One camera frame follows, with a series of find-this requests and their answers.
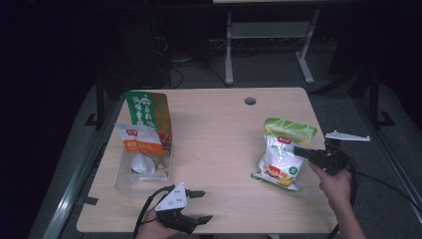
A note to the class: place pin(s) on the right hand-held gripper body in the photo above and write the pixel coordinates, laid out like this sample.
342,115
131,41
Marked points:
328,159

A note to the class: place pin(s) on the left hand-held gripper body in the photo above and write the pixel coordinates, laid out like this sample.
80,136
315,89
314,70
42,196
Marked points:
172,200

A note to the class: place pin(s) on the green and white powder packet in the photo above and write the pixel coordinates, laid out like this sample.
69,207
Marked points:
282,159

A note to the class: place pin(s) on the clear plastic container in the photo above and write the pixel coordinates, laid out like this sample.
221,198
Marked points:
142,187

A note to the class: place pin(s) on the orange and white clear packet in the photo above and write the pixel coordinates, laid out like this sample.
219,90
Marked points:
139,139

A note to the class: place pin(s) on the green and gold sauce packet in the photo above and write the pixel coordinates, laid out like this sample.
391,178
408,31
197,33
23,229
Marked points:
146,103

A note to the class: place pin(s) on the person's right hand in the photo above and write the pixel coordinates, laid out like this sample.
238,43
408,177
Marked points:
335,187

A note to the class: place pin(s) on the person's left hand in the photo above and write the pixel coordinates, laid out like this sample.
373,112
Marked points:
156,229

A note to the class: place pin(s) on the black metal stand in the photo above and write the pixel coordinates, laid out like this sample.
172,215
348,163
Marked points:
100,99
375,96

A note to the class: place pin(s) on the black tape strip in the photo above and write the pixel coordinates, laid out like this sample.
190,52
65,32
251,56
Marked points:
90,200

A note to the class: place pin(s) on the metal floor rail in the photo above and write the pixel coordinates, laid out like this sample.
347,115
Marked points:
391,159
76,172

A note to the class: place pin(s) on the white metal table frame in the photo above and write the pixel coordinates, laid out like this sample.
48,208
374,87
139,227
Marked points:
228,49

